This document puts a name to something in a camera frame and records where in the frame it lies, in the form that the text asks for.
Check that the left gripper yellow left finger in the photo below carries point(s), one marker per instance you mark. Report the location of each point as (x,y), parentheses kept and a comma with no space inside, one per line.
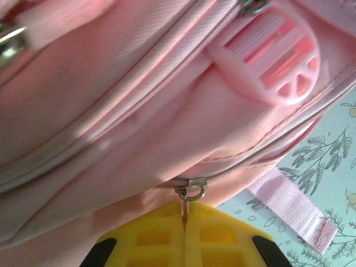
(144,242)

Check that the pink backpack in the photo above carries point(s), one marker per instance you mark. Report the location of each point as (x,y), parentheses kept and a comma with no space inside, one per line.
(111,97)

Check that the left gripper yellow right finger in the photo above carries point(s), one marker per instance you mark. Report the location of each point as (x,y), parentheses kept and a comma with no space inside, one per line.
(222,244)

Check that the floral tablecloth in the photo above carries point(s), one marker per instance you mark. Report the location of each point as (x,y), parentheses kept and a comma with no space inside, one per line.
(328,167)

